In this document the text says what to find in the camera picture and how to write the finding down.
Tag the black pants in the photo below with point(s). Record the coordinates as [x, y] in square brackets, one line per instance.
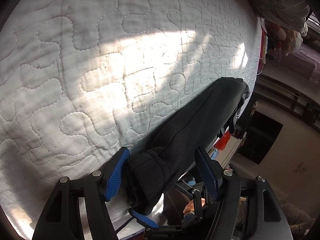
[170, 151]

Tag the red plastic bag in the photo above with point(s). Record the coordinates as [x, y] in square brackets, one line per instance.
[222, 142]

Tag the white quilted bedspread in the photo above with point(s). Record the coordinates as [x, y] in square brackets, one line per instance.
[81, 78]

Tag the brown fuzzy sleeve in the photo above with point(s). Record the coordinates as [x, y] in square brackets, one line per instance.
[299, 221]

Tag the grey floral pillow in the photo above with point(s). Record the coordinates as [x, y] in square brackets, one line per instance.
[286, 13]

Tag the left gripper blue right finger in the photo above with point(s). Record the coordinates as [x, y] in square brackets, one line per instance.
[210, 172]

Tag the person's right hand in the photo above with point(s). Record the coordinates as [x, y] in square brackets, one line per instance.
[191, 208]

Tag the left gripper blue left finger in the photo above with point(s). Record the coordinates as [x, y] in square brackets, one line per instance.
[112, 174]

